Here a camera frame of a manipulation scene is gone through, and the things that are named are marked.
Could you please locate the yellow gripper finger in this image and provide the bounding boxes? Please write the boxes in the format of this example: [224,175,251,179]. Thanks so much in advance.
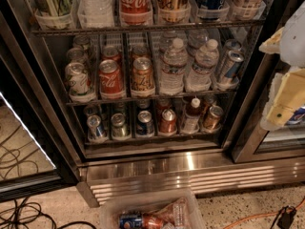
[260,68,305,131]
[258,28,284,54]

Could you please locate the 7up can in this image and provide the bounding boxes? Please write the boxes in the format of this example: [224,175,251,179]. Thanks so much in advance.
[72,35,92,56]
[66,48,89,65]
[65,62,92,95]

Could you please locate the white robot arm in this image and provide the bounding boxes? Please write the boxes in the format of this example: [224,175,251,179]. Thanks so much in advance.
[259,2,305,131]

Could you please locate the pepsi can behind right door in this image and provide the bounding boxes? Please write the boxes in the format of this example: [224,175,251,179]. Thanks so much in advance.
[286,106,305,125]

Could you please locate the rear slim silver blue can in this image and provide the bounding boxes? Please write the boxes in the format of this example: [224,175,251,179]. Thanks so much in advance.
[222,39,242,56]

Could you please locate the slim silver blue can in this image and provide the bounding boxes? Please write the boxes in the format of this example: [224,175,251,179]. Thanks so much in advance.
[217,50,244,84]
[222,39,242,56]

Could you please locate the front slim silver blue can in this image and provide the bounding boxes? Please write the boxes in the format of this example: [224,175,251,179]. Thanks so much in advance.
[217,50,244,84]

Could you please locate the bottom shelf orange can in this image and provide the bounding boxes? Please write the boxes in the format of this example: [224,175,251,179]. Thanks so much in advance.
[203,106,224,130]

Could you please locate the shelf orange can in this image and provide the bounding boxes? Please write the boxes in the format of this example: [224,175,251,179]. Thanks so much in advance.
[157,0,189,23]
[203,106,224,130]

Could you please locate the bottom shelf small brown bottle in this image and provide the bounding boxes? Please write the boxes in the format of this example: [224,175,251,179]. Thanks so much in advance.
[181,97,201,134]

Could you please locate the top shelf orange can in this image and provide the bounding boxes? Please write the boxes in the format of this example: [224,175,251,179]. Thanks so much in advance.
[157,0,189,23]

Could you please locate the bottom shelf red can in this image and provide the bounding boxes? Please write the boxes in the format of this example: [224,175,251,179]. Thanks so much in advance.
[159,109,176,134]

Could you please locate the rear orange soda can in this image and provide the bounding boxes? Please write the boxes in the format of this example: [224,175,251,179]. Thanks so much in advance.
[132,45,150,60]

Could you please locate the orange soda can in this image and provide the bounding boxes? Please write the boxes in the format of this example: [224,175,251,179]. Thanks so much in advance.
[132,45,150,60]
[132,57,154,92]

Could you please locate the front orange soda can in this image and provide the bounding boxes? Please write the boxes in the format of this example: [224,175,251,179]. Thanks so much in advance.
[132,57,154,92]

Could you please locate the top shelf coca-cola bottle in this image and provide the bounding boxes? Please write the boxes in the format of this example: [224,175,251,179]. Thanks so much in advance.
[120,0,149,25]

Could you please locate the bottom shelf pepsi can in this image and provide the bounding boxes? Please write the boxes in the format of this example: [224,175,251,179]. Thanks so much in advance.
[136,111,154,135]

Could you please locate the rear red coca-cola can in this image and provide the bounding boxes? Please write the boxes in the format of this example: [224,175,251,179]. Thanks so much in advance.
[101,45,122,64]

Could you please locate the red coca-cola can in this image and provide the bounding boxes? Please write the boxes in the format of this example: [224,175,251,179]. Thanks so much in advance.
[101,45,122,64]
[99,59,123,94]

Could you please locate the front red coca-cola can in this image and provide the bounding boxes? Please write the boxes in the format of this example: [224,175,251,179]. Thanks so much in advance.
[99,59,123,94]

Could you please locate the bottom shelf silver green can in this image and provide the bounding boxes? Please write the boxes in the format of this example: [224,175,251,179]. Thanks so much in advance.
[111,113,128,137]

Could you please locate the top shelf clear water bottle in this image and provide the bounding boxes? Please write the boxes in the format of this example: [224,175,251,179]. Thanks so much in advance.
[78,0,114,29]

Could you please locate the bottom shelf blue silver can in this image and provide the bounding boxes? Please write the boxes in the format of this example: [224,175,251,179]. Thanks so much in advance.
[87,114,106,139]

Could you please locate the pepsi can in bin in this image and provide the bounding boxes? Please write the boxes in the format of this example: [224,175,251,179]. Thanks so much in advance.
[119,212,143,229]

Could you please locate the steel fridge base grille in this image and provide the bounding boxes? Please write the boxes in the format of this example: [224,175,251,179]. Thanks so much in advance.
[76,152,305,207]

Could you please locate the open glass fridge door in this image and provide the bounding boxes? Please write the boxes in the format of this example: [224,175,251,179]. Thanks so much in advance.
[0,55,77,202]

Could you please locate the rear right water bottle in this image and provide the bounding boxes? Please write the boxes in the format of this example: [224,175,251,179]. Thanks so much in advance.
[187,29,209,56]

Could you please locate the front right water bottle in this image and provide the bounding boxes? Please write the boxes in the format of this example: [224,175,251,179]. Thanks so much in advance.
[185,39,219,92]

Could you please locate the front left water bottle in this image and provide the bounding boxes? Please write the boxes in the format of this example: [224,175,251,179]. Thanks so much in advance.
[160,38,188,95]

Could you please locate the rear left water bottle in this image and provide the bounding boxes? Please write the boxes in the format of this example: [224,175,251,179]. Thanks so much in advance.
[159,31,177,56]

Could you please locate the black power plug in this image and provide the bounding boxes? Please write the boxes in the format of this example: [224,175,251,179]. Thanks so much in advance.
[277,206,296,229]

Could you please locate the plastic bottle in bin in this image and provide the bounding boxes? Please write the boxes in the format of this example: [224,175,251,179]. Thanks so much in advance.
[143,198,191,229]

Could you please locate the clear plastic bin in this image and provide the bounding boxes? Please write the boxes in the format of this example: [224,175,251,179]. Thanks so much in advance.
[101,189,206,229]

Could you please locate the upper wire shelf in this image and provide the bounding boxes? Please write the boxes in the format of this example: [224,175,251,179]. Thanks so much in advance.
[31,19,264,37]

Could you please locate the wire shelf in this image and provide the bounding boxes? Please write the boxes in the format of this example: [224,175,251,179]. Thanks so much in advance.
[66,90,237,106]
[31,19,264,37]

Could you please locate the middle wire shelf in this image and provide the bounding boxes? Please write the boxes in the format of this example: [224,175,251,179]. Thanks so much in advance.
[66,90,237,106]

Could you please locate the orange extension cable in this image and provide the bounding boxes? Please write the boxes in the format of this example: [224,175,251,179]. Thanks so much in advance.
[222,196,305,229]

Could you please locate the black floor cables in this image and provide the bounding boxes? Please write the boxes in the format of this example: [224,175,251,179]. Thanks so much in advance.
[0,197,97,229]

